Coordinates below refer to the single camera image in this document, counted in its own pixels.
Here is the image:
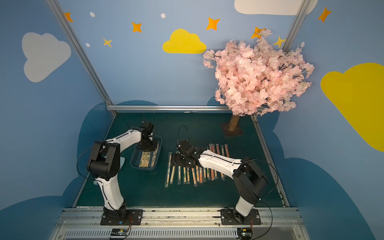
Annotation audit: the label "clear plastic storage box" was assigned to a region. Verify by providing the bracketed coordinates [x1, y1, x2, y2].
[130, 135, 163, 172]

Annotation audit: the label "chopsticks red print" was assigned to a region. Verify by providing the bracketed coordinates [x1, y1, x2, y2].
[196, 166, 200, 183]

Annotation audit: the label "chopsticks green tip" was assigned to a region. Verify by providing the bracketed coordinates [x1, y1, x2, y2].
[183, 167, 190, 184]

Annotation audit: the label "red striped chopsticks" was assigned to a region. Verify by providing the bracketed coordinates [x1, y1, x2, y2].
[191, 168, 198, 187]

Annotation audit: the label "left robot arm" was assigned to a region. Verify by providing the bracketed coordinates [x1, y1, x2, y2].
[87, 121, 162, 226]

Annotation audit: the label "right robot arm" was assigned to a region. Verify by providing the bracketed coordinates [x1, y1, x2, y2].
[176, 140, 269, 224]

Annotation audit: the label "chopsticks bundle in box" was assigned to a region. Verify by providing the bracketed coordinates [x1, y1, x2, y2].
[139, 143, 160, 169]

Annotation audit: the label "pink blossom artificial tree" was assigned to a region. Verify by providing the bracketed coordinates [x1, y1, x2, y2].
[203, 29, 315, 137]

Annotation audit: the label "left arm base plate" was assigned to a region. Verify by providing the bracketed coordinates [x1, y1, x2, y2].
[100, 208, 143, 226]

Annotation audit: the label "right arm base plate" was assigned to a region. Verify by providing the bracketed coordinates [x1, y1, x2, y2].
[220, 208, 262, 225]

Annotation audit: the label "aluminium rail frame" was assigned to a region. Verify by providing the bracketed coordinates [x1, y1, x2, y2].
[50, 207, 310, 240]

